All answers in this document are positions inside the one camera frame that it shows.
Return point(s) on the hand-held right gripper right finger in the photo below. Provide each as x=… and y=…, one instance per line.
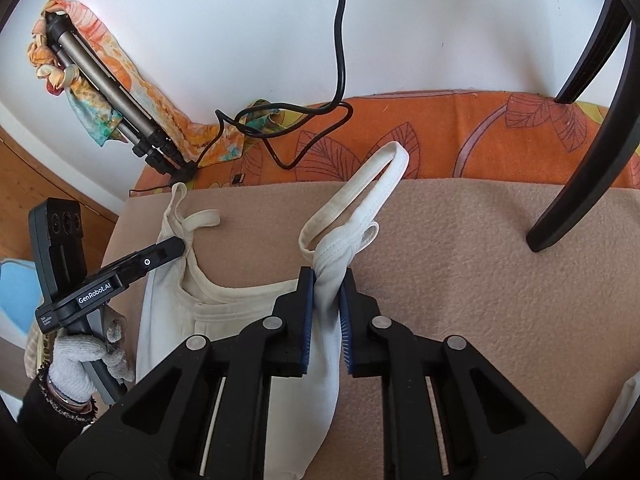
x=346, y=335

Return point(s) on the beige blanket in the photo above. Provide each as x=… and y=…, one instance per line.
x=475, y=285

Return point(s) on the black chair legs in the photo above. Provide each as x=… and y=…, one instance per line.
x=595, y=160

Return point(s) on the folded silver tripod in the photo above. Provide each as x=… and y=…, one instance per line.
x=100, y=80

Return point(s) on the person's left forearm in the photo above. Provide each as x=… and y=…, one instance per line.
x=45, y=410

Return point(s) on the light blue plastic tub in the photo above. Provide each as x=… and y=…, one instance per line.
x=15, y=290

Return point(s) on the white tank top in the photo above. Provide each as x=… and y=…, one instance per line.
x=225, y=305

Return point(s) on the orange floral bedsheet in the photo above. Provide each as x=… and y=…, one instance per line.
x=450, y=125

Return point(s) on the person's left hand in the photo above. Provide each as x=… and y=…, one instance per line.
x=70, y=365

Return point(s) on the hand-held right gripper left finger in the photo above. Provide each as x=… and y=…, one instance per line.
x=307, y=330

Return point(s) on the folded white clothes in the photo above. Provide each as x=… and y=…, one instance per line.
x=625, y=420

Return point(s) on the beige patterned cloth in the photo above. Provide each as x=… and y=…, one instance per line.
x=35, y=355

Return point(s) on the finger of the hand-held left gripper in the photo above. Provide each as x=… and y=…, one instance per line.
x=160, y=252

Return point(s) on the folded tripod with colourful cloth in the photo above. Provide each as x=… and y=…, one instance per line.
x=135, y=80

